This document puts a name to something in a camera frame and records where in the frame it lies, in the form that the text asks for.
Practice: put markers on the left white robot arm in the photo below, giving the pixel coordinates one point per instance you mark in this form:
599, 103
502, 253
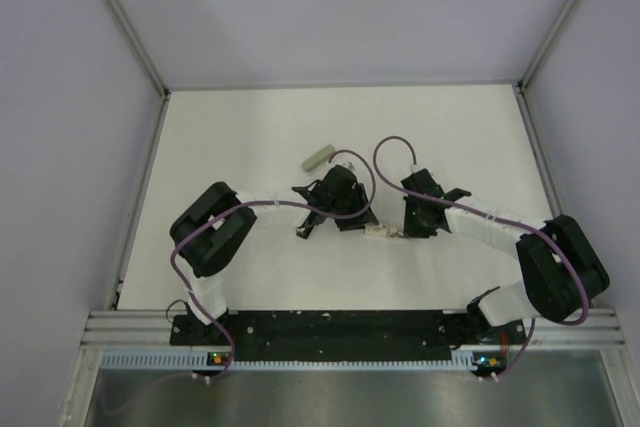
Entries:
211, 231

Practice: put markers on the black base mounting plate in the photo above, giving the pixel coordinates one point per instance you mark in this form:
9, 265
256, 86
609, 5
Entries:
370, 335

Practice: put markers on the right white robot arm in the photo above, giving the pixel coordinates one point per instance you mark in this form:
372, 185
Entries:
560, 271

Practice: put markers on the grey slotted cable duct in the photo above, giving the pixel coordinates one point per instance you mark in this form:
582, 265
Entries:
175, 360

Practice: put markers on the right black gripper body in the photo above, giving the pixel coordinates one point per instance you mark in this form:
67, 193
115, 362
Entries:
411, 208

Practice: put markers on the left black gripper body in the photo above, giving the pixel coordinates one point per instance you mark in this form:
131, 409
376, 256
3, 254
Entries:
358, 206

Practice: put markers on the black stapler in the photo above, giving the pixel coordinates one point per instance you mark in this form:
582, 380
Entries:
305, 229

